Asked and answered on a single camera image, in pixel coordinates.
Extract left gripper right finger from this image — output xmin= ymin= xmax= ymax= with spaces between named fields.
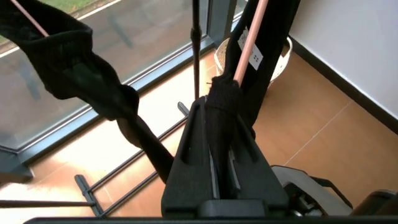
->
xmin=228 ymin=114 xmax=290 ymax=217

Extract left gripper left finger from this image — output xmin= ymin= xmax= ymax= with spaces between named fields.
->
xmin=161 ymin=96 xmax=220 ymax=218

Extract black garment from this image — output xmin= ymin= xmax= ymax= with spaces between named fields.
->
xmin=203 ymin=0 xmax=302 ymax=200

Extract black shorts with white cords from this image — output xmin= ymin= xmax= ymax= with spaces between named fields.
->
xmin=0 ymin=0 xmax=175 ymax=185

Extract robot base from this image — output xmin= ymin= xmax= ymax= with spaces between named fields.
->
xmin=270 ymin=164 xmax=398 ymax=218

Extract white laundry basket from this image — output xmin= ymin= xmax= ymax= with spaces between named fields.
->
xmin=213 ymin=35 xmax=294 ymax=90

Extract black clothes rack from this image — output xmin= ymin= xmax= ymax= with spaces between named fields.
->
xmin=0 ymin=0 xmax=203 ymax=218

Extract window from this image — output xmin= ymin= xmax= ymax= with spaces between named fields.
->
xmin=0 ymin=0 xmax=248 ymax=184

